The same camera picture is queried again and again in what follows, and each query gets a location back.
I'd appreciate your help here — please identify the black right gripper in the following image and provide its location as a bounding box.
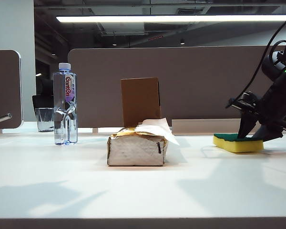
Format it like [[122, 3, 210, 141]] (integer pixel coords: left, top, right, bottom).
[[226, 91, 286, 143]]

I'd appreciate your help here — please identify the yellow sponge with green pad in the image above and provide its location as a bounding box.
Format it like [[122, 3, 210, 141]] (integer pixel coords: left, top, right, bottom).
[[213, 133, 265, 154]]

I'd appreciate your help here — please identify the clear plastic water bottle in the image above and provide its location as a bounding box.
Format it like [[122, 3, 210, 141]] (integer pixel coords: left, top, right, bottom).
[[52, 62, 78, 146]]

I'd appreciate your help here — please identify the large brown desk divider panel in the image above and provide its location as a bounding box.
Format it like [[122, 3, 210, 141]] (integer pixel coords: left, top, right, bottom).
[[67, 45, 286, 134]]

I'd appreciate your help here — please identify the white tissue sheet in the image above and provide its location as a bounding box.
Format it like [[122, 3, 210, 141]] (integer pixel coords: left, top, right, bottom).
[[134, 117, 181, 146]]

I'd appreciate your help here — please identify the upright brown cardboard box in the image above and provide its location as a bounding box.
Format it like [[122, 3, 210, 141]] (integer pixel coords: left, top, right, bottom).
[[120, 76, 162, 127]]

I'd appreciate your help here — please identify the gold tissue pack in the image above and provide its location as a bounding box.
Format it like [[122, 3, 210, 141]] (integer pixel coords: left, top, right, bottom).
[[106, 126, 169, 167]]

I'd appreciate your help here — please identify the long ceiling light strip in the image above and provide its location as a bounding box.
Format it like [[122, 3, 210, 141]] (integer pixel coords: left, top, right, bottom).
[[55, 14, 286, 23]]

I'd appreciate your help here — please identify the clear drinking glass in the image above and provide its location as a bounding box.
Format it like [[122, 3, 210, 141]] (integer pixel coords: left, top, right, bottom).
[[34, 107, 55, 133]]

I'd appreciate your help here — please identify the black office chair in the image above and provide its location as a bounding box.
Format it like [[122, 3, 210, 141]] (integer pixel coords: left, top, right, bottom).
[[31, 77, 55, 120]]

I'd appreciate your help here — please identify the silver metal rod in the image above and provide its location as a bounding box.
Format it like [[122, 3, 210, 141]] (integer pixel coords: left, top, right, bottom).
[[0, 113, 13, 126]]

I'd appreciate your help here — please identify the small brown desk divider panel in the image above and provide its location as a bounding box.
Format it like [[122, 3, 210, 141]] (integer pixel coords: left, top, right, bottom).
[[0, 49, 23, 134]]

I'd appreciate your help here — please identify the grey desk cable flap lid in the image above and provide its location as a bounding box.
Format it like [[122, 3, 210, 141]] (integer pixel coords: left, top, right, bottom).
[[171, 118, 244, 136]]

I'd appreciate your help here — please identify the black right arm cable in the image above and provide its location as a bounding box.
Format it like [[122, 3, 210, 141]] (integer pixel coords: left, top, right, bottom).
[[225, 14, 286, 109]]

